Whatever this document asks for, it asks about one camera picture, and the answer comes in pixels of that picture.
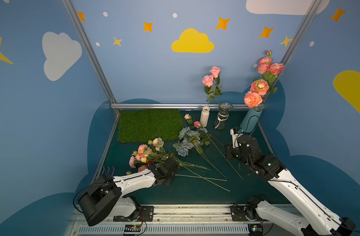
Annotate purple toy garden rake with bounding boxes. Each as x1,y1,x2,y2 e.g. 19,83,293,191
100,166,115,177

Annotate white ribbed ceramic vase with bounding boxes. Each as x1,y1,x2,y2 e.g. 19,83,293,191
200,106,210,127

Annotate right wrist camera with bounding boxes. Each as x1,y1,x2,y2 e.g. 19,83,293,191
230,127,244,148

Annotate magenta rosebud stem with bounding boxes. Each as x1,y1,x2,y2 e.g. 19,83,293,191
194,121,243,180

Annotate green artificial grass mat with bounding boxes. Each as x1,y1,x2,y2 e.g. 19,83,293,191
117,109,183,143

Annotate pink flower bouquet pile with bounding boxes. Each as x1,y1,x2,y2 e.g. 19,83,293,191
129,138,229,192

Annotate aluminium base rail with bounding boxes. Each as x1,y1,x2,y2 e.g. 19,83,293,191
64,203,319,236

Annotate two-bloom coral rose stem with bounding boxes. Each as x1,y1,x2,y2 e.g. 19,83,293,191
244,79,270,112

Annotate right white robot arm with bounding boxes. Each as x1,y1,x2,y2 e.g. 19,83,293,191
226,131,356,236

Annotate teal cylinder vase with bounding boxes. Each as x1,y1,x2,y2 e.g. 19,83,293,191
240,106,263,133

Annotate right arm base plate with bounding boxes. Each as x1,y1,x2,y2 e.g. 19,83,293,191
230,204,258,221

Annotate horizontal aluminium frame bar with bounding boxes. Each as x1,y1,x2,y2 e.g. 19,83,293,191
110,103,265,110

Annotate blue grey fabric flowers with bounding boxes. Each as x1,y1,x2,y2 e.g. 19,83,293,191
173,126,226,179

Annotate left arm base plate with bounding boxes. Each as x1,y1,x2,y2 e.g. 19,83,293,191
113,206,154,222

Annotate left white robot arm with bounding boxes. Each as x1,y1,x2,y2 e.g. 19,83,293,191
77,157,180,227

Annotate single pink rose stem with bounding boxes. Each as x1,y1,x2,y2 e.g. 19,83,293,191
202,75,222,104

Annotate peach rosebud stem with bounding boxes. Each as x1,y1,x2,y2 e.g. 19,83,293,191
184,114,223,146

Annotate pink rose spray stem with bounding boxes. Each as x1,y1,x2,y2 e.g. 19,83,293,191
257,50,274,85

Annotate clear glass vase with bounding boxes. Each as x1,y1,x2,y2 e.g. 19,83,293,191
213,102,234,130

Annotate coral pink rose stem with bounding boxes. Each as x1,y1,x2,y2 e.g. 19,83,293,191
264,63,284,96

